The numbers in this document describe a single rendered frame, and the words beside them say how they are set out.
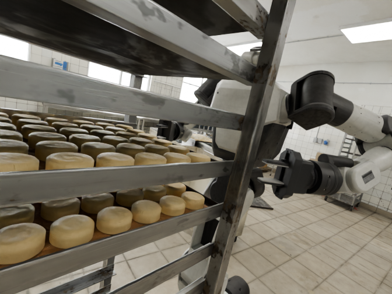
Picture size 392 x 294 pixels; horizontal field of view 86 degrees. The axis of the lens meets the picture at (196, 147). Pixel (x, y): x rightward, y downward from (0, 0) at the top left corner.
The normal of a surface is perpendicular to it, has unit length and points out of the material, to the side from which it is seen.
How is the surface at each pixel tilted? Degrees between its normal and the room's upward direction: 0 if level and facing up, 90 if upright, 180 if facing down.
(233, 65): 90
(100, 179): 90
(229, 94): 90
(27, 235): 0
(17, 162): 0
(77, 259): 90
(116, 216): 0
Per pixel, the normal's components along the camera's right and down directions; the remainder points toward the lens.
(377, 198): -0.78, -0.06
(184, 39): 0.70, 0.26
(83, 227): 0.20, -0.97
